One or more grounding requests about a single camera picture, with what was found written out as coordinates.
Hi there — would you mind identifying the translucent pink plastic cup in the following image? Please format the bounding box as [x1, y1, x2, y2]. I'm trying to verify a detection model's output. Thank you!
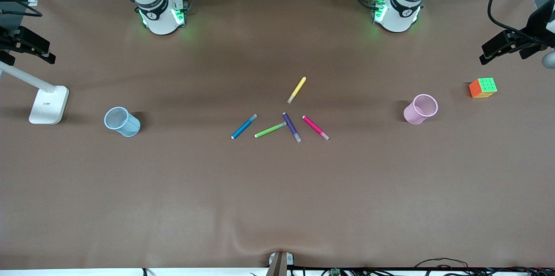
[403, 94, 439, 125]

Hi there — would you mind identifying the blue marker pen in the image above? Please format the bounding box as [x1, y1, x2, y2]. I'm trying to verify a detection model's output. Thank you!
[231, 114, 258, 140]

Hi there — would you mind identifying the colourful puzzle cube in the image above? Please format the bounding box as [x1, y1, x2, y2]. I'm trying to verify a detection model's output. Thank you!
[469, 78, 498, 99]

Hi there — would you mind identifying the white desk lamp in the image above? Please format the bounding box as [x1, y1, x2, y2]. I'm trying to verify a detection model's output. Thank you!
[0, 60, 70, 125]

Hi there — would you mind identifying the green marker pen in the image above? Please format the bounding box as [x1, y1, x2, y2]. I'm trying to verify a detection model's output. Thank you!
[254, 122, 287, 139]

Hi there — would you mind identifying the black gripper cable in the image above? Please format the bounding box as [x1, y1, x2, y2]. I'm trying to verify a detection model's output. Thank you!
[487, 0, 536, 43]
[0, 0, 43, 17]

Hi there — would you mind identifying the translucent blue plastic cup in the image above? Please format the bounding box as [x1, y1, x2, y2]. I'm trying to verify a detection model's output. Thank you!
[104, 107, 141, 137]

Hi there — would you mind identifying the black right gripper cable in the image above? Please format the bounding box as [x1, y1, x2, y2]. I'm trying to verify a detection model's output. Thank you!
[0, 0, 43, 17]

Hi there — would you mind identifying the pink marker pen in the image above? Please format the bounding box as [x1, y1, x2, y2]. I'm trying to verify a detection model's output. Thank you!
[302, 115, 330, 141]

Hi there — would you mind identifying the purple marker pen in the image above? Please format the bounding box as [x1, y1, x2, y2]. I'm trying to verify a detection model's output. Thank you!
[282, 112, 302, 143]

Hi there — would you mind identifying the yellow marker pen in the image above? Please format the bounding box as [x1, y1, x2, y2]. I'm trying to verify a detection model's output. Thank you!
[287, 77, 307, 104]

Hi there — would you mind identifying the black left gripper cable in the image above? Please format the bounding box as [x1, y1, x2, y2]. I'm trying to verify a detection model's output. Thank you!
[487, 0, 536, 43]

